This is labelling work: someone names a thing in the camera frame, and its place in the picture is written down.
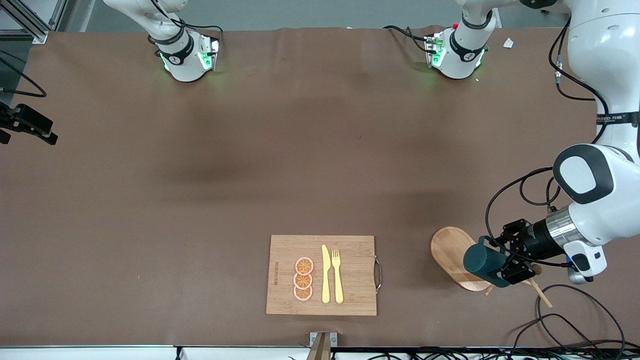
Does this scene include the dark green cup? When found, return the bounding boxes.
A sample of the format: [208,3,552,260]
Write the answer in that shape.
[463,236,512,288]

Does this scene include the wooden cup tree rack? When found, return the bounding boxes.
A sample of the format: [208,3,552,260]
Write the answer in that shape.
[430,226,554,309]

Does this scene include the bamboo cutting board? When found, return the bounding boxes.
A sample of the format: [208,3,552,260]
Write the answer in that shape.
[265,234,383,317]

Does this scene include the yellow plastic fork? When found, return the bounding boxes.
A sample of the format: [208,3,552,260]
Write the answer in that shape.
[331,249,345,305]

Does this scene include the yellow plastic knife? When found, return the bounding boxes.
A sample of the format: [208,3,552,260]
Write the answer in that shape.
[321,244,332,304]

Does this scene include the brown table cover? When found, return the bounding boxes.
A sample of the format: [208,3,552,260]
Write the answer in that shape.
[0,26,640,348]

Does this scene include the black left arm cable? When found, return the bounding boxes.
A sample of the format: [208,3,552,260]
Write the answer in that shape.
[485,17,612,268]

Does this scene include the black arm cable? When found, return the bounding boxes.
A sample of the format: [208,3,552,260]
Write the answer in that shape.
[0,56,47,99]
[485,17,612,268]

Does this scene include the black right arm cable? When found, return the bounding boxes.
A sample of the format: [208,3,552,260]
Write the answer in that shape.
[0,56,47,99]

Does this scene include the black loose cable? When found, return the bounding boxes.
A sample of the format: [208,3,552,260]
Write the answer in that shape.
[510,313,608,360]
[536,284,627,353]

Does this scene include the aluminium frame post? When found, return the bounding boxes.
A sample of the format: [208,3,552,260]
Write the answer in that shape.
[0,0,68,43]

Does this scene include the metal table edge bracket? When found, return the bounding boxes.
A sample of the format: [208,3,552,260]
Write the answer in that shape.
[306,331,338,360]

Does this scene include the black right base cable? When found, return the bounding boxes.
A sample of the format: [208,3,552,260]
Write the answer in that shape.
[148,0,224,58]

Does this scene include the black base cable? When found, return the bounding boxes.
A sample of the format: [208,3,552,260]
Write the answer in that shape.
[148,0,224,58]
[382,25,432,53]

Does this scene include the black left base cable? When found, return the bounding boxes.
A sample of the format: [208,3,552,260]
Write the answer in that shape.
[382,25,432,53]

